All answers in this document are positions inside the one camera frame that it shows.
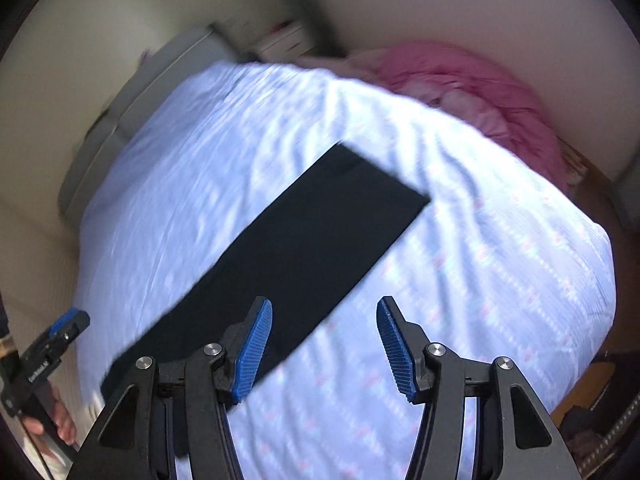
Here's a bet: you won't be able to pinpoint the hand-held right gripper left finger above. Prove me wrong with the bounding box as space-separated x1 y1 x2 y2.
65 296 274 480

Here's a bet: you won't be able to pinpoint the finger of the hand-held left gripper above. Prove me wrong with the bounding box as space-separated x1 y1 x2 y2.
34 329 82 362
48 308 91 336

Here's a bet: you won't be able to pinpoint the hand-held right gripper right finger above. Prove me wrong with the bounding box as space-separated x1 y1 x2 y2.
376 296 576 480

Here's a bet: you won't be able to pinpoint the black pants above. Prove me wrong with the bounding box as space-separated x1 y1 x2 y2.
100 142 432 458

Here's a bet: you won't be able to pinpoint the person's left hand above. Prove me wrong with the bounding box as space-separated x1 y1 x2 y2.
24 390 79 447

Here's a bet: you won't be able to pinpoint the bed with blue sheet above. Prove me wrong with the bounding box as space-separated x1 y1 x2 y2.
75 60 617 480

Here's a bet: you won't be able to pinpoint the grey padded headboard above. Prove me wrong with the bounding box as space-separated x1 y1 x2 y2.
57 27 242 221

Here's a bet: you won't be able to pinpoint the pink blanket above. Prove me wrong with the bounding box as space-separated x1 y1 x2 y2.
345 41 573 196

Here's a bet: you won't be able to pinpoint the white nightstand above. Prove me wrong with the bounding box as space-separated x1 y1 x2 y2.
250 19 326 63

